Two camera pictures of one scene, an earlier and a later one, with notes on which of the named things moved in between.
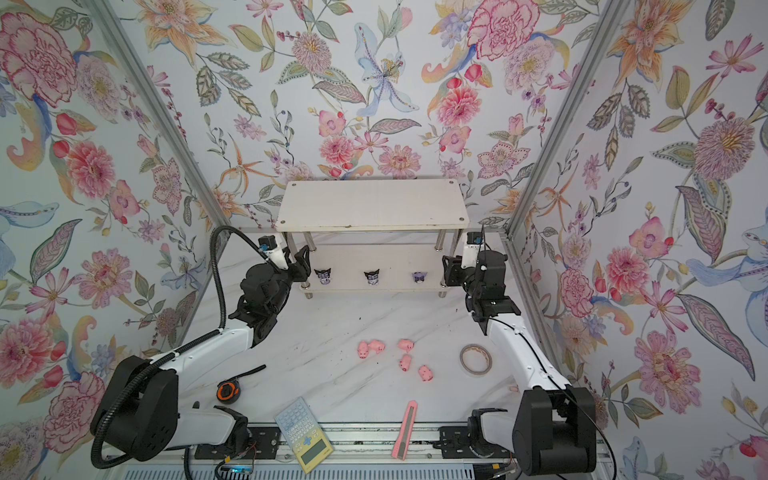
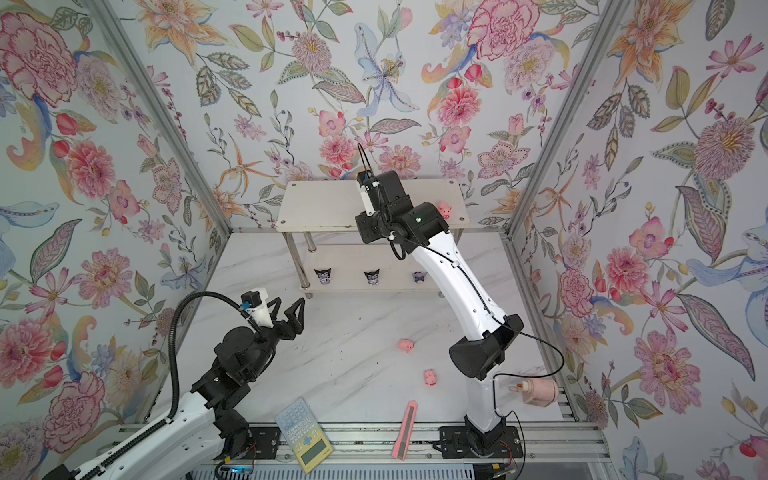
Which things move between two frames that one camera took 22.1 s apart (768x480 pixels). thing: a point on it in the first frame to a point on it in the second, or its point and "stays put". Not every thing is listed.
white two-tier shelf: x=375 y=236 stays put
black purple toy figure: x=324 y=275 stays put
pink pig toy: x=425 y=373 to x=444 y=209
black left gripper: x=304 y=269 to x=286 y=334
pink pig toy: x=406 y=345 stays put
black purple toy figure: x=419 y=277 stays put
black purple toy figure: x=372 y=277 stays put
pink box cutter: x=405 y=431 stays put
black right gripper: x=454 y=272 to x=364 y=225
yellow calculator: x=307 y=439 stays put
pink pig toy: x=377 y=346 to x=430 y=378
